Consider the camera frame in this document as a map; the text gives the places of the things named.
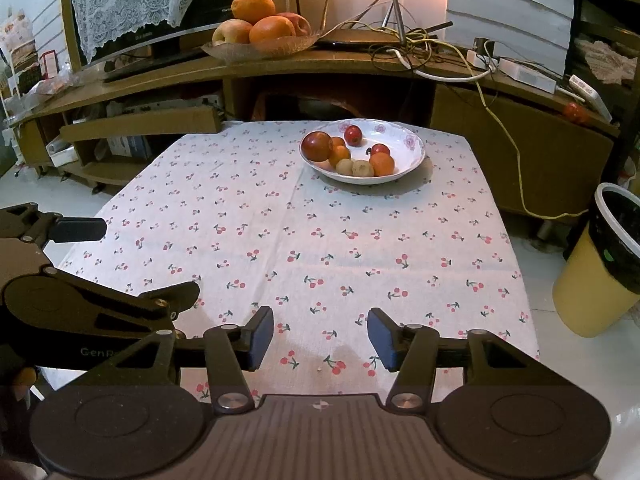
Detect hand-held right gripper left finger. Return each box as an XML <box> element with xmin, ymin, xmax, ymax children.
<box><xmin>87</xmin><ymin>306</ymin><xmax>275</xmax><ymax>415</ymax></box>

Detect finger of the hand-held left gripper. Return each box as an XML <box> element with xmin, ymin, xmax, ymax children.
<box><xmin>0</xmin><ymin>203</ymin><xmax>107</xmax><ymax>248</ymax></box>
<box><xmin>45</xmin><ymin>267</ymin><xmax>201</xmax><ymax>333</ymax></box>

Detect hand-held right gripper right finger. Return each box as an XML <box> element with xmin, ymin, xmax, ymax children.
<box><xmin>367</xmin><ymin>308</ymin><xmax>581</xmax><ymax>413</ymax></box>

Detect large orange tangerine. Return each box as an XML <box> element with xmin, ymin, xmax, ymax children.
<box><xmin>369</xmin><ymin>152</ymin><xmax>396</xmax><ymax>177</ymax></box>

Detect white floral plate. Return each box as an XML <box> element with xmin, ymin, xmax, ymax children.
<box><xmin>299</xmin><ymin>118</ymin><xmax>427</xmax><ymax>184</ymax></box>

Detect dark red tomato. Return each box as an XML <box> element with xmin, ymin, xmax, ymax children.
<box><xmin>304</xmin><ymin>131</ymin><xmax>334</xmax><ymax>162</ymax></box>

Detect person's left hand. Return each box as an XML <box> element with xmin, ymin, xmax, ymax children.
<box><xmin>10</xmin><ymin>367</ymin><xmax>39</xmax><ymax>401</ymax></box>

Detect cherry print tablecloth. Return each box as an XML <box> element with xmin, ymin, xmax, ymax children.
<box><xmin>45</xmin><ymin>120</ymin><xmax>542</xmax><ymax>406</ymax></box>

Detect colourful printed boxes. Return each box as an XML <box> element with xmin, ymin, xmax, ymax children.
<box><xmin>0</xmin><ymin>6</ymin><xmax>45</xmax><ymax>98</ymax></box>

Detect yellow trash bin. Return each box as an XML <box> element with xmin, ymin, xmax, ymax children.
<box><xmin>552</xmin><ymin>182</ymin><xmax>640</xmax><ymax>339</ymax></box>

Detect wooden television cabinet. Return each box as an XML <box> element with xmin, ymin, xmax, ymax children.
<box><xmin>7</xmin><ymin>40</ymin><xmax>621</xmax><ymax>221</ymax></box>

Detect yellow apple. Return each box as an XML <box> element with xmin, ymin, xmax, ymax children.
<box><xmin>212</xmin><ymin>19</ymin><xmax>254</xmax><ymax>47</ymax></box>

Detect glass fruit dish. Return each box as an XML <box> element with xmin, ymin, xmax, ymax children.
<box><xmin>201</xmin><ymin>32</ymin><xmax>323</xmax><ymax>64</ymax></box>

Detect large orange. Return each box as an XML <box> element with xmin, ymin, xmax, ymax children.
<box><xmin>249</xmin><ymin>15</ymin><xmax>297</xmax><ymax>45</ymax></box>
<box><xmin>230</xmin><ymin>0</ymin><xmax>277</xmax><ymax>25</ymax></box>

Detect red apple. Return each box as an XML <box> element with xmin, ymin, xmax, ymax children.
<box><xmin>278</xmin><ymin>12</ymin><xmax>312</xmax><ymax>37</ymax></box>

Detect small red fruit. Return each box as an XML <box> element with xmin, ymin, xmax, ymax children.
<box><xmin>563</xmin><ymin>102</ymin><xmax>591</xmax><ymax>126</ymax></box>

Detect black router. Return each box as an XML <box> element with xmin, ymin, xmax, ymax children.
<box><xmin>292</xmin><ymin>0</ymin><xmax>454</xmax><ymax>52</ymax></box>

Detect white power strip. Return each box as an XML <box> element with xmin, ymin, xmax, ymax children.
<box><xmin>499</xmin><ymin>58</ymin><xmax>558</xmax><ymax>94</ymax></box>

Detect white remote control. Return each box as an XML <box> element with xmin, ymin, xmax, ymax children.
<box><xmin>569</xmin><ymin>74</ymin><xmax>613</xmax><ymax>123</ymax></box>

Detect dark shelf rack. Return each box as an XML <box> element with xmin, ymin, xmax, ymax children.
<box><xmin>570</xmin><ymin>0</ymin><xmax>640</xmax><ymax>128</ymax></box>

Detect yellow cable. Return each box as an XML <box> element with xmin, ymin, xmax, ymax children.
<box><xmin>474</xmin><ymin>79</ymin><xmax>592</xmax><ymax>221</ymax></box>

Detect white cable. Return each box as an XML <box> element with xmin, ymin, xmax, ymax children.
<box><xmin>394</xmin><ymin>49</ymin><xmax>497</xmax><ymax>82</ymax></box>

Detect tangle of thin cables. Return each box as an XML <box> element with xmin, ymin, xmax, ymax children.
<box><xmin>367</xmin><ymin>22</ymin><xmax>458</xmax><ymax>63</ymax></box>

